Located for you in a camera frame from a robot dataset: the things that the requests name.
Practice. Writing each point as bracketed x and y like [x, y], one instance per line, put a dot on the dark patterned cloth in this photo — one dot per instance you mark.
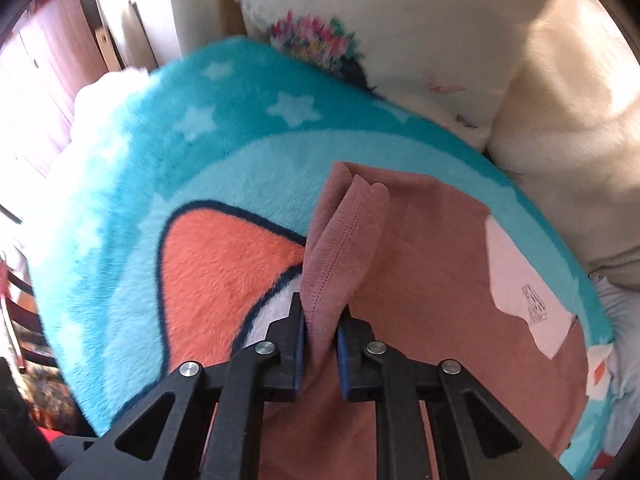
[47, 395]

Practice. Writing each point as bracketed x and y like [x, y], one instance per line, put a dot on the teal printed blanket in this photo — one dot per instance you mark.
[150, 160]

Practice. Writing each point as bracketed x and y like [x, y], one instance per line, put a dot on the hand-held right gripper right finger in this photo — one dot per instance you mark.
[342, 360]

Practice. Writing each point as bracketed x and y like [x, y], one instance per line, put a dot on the plain cream pillow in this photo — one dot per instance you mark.
[575, 135]

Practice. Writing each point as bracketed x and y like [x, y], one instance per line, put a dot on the white bedsheet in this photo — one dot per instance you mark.
[100, 95]

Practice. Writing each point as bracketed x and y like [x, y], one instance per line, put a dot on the pink shirt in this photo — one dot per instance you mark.
[425, 260]

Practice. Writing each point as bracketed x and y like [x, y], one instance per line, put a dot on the cream printed pillow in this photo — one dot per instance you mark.
[400, 35]

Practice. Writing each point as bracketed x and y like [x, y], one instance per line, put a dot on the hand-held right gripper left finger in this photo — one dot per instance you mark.
[299, 355]

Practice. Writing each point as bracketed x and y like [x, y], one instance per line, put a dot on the pale grey duvet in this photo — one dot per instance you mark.
[617, 360]

